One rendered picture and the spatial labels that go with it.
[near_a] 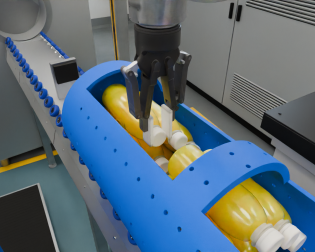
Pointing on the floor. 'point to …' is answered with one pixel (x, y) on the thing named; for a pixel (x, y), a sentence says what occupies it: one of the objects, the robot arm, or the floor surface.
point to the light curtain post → (120, 29)
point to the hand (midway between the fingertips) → (157, 126)
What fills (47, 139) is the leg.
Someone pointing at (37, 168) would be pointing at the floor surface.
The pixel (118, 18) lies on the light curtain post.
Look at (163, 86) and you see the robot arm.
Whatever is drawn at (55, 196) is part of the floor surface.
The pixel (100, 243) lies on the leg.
